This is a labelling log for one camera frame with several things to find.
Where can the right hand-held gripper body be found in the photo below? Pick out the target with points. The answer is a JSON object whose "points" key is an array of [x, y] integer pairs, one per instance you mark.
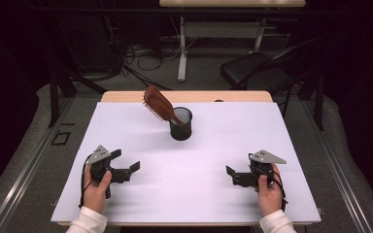
{"points": [[265, 157]]}

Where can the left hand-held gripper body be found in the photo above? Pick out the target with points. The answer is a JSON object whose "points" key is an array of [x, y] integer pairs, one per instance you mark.
{"points": [[102, 161]]}

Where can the black mesh pen holder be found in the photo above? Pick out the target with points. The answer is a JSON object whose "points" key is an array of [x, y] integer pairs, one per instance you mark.
{"points": [[181, 132]]}

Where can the brown wooden spatula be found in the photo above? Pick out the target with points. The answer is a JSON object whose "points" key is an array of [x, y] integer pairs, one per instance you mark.
{"points": [[158, 102]]}

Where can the person's left hand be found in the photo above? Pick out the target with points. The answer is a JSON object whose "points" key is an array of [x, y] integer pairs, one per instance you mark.
{"points": [[94, 195]]}

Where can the person's right hand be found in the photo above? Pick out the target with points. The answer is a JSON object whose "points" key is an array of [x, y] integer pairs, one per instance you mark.
{"points": [[270, 197]]}

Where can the black metal stand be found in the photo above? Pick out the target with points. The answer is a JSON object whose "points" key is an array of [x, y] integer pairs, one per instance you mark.
{"points": [[319, 103], [54, 97]]}

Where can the light wooden table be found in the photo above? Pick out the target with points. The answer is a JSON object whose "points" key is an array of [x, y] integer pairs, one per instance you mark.
{"points": [[207, 96]]}

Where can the black folding chair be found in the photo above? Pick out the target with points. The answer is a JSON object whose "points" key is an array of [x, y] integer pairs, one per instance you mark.
{"points": [[249, 69]]}

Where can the white-legged desk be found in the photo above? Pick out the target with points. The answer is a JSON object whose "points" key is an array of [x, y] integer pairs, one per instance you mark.
{"points": [[223, 29]]}

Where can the black horizontal bar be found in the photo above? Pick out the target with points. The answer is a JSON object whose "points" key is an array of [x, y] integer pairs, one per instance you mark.
{"points": [[110, 10]]}

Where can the aluminium floor rail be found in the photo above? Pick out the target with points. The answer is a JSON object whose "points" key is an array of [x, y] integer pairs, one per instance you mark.
{"points": [[338, 174], [26, 173]]}

